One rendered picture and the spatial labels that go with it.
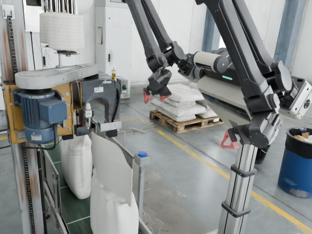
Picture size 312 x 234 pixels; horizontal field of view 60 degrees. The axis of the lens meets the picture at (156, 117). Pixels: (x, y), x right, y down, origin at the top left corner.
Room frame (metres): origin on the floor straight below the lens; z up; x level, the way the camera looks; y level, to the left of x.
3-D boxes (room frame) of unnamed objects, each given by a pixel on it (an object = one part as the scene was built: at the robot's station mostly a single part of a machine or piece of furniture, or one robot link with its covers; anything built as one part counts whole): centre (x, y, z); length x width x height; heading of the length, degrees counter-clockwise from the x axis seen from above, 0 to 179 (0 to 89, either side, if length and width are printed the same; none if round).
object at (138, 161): (1.59, 0.07, 0.81); 0.08 x 0.08 x 0.06; 34
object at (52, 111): (1.17, 0.48, 1.25); 0.10 x 0.08 x 0.12; 149
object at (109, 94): (1.66, 0.41, 1.21); 0.30 x 0.25 x 0.30; 34
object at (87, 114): (1.45, 0.39, 1.14); 0.05 x 0.04 x 0.16; 124
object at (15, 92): (1.27, 0.64, 1.27); 0.12 x 0.09 x 0.09; 124
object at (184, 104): (4.45, -0.33, 0.44); 0.66 x 0.42 x 0.14; 28
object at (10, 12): (1.33, 0.72, 1.68); 0.05 x 0.03 x 0.06; 124
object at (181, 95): (4.30, -0.49, 0.56); 0.66 x 0.42 x 0.15; 124
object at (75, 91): (1.54, 0.51, 1.26); 0.22 x 0.05 x 0.16; 34
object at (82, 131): (1.48, 0.44, 1.04); 0.08 x 0.06 x 0.05; 124
